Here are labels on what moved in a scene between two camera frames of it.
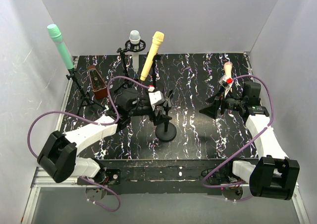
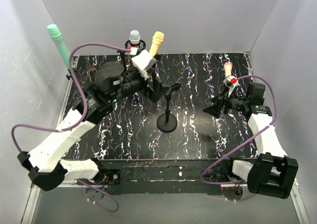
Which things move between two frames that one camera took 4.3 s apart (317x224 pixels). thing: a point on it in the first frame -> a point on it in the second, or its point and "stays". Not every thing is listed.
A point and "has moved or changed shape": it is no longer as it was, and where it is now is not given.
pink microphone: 228,68 stays
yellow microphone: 157,38 stays
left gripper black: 159,109 -> 153,87
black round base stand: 166,132 has moved or changed shape
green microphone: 56,35 stays
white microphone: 134,38 stays
